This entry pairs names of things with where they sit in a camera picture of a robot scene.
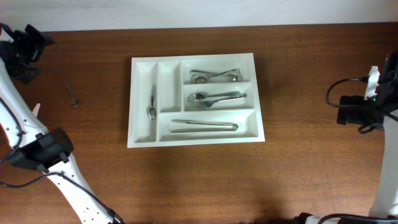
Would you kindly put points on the metal fork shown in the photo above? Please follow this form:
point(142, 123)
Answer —
point(208, 104)
point(203, 95)

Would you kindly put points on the small metal teaspoon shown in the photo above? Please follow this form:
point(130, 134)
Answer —
point(74, 101)
point(151, 112)

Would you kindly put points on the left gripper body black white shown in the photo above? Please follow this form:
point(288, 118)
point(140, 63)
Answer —
point(28, 50)

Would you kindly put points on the large metal spoon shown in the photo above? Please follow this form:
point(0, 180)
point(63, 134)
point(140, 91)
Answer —
point(199, 79)
point(231, 75)

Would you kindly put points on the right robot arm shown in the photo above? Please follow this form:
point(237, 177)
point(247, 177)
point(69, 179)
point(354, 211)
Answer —
point(375, 110)

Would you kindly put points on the white plastic cutlery tray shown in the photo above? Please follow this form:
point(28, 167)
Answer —
point(177, 77)

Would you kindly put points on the metal tweezers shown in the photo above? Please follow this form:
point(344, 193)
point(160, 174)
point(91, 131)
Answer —
point(192, 126)

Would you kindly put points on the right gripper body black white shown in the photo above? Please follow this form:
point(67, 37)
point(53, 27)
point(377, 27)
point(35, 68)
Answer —
point(367, 117)

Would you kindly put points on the white plastic knife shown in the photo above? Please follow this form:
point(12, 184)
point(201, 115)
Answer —
point(35, 111)

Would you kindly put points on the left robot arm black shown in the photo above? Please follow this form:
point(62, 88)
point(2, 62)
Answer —
point(33, 146)

